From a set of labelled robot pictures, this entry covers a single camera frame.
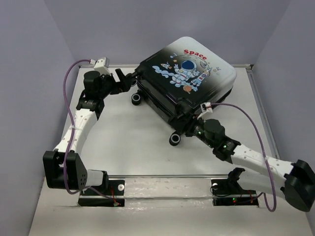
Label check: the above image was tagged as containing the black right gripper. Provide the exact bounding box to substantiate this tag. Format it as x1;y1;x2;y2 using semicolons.
169;112;215;148

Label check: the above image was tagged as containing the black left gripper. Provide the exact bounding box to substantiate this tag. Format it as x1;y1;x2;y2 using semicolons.
98;69;133;99

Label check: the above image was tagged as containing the black hard-shell suitcase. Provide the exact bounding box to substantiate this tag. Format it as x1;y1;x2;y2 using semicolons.
131;36;237;146

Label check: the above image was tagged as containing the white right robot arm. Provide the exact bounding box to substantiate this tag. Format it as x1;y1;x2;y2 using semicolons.
188;119;315;212

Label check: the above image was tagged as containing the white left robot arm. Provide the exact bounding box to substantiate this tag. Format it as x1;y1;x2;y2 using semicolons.
43;69;136;194

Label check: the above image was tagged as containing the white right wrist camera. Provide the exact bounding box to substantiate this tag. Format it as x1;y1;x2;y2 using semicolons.
198;102;213;120

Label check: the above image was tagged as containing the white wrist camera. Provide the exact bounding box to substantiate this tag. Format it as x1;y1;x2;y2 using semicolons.
90;57;110;75
198;102;213;120

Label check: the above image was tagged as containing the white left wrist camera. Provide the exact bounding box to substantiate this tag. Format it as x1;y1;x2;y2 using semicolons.
90;57;110;75

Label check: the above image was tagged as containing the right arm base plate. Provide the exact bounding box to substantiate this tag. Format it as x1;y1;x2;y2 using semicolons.
210;179;259;207

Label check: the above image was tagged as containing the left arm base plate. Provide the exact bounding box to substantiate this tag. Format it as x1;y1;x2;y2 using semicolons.
78;179;125;207

